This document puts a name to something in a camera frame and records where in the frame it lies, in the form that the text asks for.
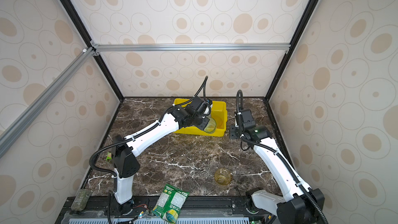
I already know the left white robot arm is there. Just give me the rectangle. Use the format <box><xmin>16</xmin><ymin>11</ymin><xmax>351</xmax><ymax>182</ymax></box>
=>
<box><xmin>89</xmin><ymin>96</ymin><xmax>212</xmax><ymax>205</ymax></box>

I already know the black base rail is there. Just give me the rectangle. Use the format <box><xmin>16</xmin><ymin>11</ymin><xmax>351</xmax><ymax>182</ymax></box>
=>
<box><xmin>56</xmin><ymin>196</ymin><xmax>280</xmax><ymax>224</ymax></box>

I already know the yellow plastic bin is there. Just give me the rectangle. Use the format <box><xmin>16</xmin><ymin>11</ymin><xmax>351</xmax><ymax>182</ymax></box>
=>
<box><xmin>175</xmin><ymin>101</ymin><xmax>228</xmax><ymax>137</ymax></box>

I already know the green glass cup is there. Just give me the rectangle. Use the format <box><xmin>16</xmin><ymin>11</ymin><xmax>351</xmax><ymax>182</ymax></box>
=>
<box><xmin>203</xmin><ymin>116</ymin><xmax>217</xmax><ymax>134</ymax></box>

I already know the yellow glass cup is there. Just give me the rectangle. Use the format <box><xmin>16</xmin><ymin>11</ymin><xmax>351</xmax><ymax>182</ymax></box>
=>
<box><xmin>214</xmin><ymin>168</ymin><xmax>232</xmax><ymax>186</ymax></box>

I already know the small green packet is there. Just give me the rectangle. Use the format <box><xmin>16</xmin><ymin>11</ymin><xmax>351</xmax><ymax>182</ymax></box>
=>
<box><xmin>106</xmin><ymin>152</ymin><xmax>112</xmax><ymax>161</ymax></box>

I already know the green snack bag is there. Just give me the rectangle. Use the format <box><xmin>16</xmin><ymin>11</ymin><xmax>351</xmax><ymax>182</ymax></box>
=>
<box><xmin>152</xmin><ymin>184</ymin><xmax>190</xmax><ymax>224</ymax></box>

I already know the left aluminium frame bar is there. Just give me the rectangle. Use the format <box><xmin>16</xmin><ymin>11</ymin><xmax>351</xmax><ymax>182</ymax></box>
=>
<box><xmin>1</xmin><ymin>47</ymin><xmax>94</xmax><ymax>156</ymax></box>

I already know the horizontal aluminium frame bar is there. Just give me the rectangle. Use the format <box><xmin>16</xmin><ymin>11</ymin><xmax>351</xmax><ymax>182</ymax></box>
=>
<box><xmin>93</xmin><ymin>43</ymin><xmax>291</xmax><ymax>52</ymax></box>

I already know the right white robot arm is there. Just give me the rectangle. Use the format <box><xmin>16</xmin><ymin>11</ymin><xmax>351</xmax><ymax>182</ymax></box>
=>
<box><xmin>231</xmin><ymin>109</ymin><xmax>328</xmax><ymax>224</ymax></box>

